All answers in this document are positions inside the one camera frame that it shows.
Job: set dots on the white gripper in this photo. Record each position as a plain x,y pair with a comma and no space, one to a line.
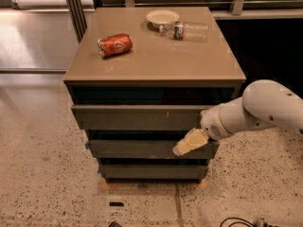
212,124

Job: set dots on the grey top drawer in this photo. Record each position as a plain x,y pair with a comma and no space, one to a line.
138,117

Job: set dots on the grey drawer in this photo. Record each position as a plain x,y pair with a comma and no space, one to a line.
153,172
138,117
146,149

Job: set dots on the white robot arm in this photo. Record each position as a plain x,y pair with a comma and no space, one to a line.
264,103

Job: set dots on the grey drawer cabinet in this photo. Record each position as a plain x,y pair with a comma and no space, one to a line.
157,71

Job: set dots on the grey bottom drawer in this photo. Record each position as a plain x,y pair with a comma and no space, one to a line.
153,172

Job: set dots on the grey middle drawer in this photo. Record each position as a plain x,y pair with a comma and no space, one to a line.
146,149

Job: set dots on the clear plastic bottle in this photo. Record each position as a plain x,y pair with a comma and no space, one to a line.
185,31

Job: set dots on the red soda can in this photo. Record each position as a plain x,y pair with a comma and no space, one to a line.
115,45

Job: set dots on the white shallow bowl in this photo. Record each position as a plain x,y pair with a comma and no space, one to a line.
160,17

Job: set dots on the dark metal post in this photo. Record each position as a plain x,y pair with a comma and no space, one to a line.
78,18

